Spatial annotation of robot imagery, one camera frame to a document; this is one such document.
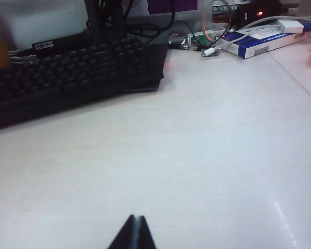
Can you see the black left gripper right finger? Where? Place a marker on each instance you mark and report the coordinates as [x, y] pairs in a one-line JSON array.
[[145, 237]]

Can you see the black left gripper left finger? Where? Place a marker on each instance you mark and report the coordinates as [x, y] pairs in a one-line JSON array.
[[125, 237]]

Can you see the black mechanical keyboard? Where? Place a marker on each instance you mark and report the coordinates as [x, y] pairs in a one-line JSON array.
[[67, 75]]

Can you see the small black silver gadget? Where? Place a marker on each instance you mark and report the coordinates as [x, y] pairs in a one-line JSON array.
[[177, 41]]

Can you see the black box with barcode label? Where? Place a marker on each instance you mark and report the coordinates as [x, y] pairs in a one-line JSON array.
[[62, 41]]

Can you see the small green circuit board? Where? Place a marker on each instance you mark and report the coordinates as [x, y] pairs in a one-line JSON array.
[[200, 39]]

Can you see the blue and white carton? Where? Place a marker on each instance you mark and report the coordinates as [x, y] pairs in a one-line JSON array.
[[261, 45]]

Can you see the frosted desk divider panel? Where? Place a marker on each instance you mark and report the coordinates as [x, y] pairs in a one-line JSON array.
[[41, 20]]

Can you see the acrylic name sign purple label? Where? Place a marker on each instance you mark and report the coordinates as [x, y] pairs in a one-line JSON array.
[[171, 5]]

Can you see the black device with red light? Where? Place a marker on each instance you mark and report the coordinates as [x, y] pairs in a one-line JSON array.
[[254, 10]]

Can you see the white video adapter with pigtail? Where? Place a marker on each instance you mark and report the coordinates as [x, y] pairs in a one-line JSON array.
[[290, 26]]

